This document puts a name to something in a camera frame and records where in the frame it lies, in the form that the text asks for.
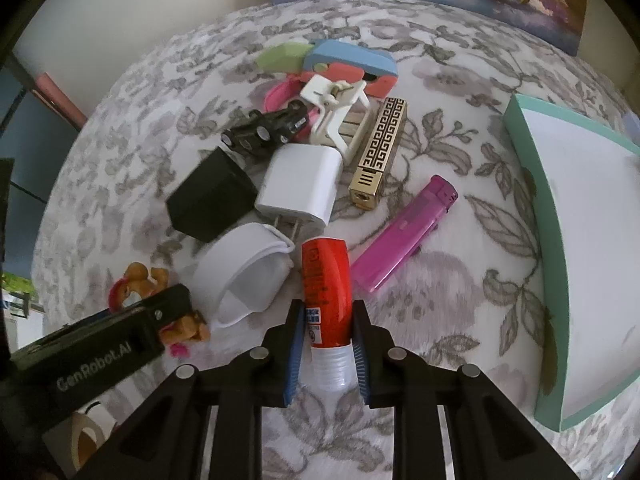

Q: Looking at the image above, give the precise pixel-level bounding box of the red white glue bottle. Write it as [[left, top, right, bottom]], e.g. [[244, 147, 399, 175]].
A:
[[302, 237, 352, 392]]

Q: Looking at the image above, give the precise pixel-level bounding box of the white plastic ring band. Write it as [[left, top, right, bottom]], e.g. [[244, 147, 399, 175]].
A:
[[189, 222, 295, 330]]

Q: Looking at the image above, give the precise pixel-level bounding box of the pink translucent lighter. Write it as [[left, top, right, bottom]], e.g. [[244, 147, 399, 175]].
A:
[[352, 174, 458, 292]]

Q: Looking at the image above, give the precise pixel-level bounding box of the white charger plug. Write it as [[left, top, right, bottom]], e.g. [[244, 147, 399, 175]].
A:
[[254, 143, 343, 242]]

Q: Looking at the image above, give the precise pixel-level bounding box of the orange pink toy figure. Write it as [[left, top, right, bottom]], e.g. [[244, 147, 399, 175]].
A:
[[107, 262, 210, 358]]

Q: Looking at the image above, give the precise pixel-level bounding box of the floral grey tablecloth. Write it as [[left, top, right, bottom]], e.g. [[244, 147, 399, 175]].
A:
[[32, 0, 628, 408]]

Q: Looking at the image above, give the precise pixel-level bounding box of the dark teal cabinet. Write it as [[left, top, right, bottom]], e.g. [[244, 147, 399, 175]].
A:
[[1, 56, 78, 278]]

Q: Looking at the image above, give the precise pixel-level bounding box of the black charger cube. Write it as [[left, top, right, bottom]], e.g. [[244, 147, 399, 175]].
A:
[[166, 148, 257, 243]]

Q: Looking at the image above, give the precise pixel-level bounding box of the teal shallow box tray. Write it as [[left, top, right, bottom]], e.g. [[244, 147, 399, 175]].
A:
[[503, 94, 639, 431]]

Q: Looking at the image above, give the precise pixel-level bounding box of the pink rolled mat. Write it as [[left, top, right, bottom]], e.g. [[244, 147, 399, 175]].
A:
[[35, 73, 87, 130]]

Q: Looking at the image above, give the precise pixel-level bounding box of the black toy car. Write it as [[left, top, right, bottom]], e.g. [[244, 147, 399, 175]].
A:
[[220, 100, 309, 158]]

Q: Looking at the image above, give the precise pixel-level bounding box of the gold black patterned lighter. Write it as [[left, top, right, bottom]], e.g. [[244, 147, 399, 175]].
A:
[[348, 96, 408, 210]]

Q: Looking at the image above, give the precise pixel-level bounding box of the white plastic clip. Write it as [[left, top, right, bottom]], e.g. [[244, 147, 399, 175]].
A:
[[300, 75, 372, 165]]

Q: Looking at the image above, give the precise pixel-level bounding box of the green foam piece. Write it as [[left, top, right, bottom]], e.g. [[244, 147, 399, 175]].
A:
[[256, 41, 314, 74]]

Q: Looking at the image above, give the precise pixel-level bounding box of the blue red foam toy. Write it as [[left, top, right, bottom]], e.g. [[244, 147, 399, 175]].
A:
[[299, 39, 398, 99]]

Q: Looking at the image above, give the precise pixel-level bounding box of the pink plastic ring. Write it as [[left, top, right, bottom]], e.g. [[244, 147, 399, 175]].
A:
[[263, 79, 319, 143]]

